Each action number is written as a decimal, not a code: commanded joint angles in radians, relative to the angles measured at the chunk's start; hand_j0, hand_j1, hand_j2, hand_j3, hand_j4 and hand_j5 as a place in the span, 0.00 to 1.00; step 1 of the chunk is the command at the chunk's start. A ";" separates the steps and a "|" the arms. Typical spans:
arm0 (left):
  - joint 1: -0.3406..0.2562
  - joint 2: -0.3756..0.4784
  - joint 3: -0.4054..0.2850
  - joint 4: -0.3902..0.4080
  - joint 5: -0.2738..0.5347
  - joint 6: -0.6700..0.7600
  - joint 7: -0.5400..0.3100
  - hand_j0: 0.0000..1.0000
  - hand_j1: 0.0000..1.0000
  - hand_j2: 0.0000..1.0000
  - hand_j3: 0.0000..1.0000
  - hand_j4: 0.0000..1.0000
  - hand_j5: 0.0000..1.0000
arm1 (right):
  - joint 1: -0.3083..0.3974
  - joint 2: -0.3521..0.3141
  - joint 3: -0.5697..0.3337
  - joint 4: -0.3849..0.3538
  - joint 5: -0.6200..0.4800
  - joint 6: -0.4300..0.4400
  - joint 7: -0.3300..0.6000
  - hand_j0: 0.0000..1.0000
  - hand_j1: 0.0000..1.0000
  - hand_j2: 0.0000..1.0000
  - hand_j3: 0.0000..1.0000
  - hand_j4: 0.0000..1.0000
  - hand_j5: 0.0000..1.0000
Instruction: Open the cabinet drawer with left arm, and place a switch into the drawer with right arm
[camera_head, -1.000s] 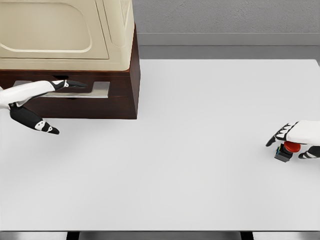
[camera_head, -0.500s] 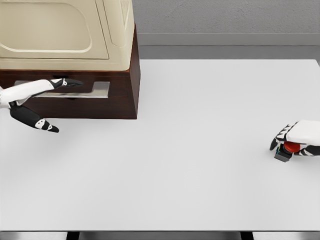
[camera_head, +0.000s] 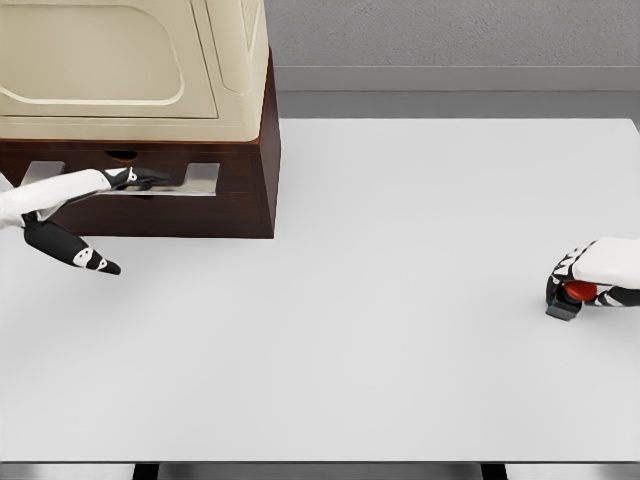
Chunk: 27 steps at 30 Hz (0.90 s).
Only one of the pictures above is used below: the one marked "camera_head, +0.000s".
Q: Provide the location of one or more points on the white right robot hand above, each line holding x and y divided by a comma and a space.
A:
607, 260

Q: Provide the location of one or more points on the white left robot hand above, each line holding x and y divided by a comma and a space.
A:
47, 192

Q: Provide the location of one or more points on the red button switch grey base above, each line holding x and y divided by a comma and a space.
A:
570, 300

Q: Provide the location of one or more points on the beige and brown cabinet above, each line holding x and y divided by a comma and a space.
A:
130, 70

